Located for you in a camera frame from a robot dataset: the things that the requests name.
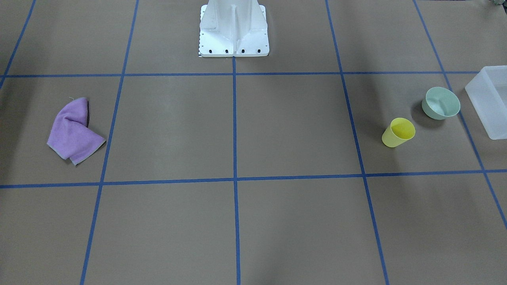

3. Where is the green plastic bowl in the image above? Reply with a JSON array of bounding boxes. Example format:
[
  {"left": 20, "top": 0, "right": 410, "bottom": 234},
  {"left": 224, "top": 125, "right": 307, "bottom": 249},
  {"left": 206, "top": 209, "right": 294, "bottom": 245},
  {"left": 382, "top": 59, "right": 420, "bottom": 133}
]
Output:
[{"left": 421, "top": 87, "right": 461, "bottom": 120}]

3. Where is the purple microfiber cloth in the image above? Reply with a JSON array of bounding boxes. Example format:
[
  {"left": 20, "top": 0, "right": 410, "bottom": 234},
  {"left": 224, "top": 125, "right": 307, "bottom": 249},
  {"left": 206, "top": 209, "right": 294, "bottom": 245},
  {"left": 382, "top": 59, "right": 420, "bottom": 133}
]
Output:
[{"left": 47, "top": 97, "right": 106, "bottom": 166}]

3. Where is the white camera stand base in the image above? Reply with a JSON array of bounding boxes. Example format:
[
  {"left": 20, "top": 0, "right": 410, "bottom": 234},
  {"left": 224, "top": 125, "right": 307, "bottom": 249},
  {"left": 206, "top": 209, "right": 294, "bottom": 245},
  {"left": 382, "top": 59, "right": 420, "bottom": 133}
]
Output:
[{"left": 198, "top": 0, "right": 270, "bottom": 57}]

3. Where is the clear plastic bin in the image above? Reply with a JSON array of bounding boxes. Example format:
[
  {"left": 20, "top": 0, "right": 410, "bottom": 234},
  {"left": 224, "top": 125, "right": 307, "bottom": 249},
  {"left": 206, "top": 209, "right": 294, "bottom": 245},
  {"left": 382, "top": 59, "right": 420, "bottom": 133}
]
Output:
[{"left": 465, "top": 65, "right": 507, "bottom": 140}]

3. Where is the yellow plastic cup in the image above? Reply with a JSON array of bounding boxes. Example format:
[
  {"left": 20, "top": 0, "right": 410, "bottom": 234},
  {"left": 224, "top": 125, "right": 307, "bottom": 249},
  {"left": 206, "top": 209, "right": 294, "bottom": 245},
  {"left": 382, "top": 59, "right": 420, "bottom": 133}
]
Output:
[{"left": 381, "top": 118, "right": 416, "bottom": 148}]

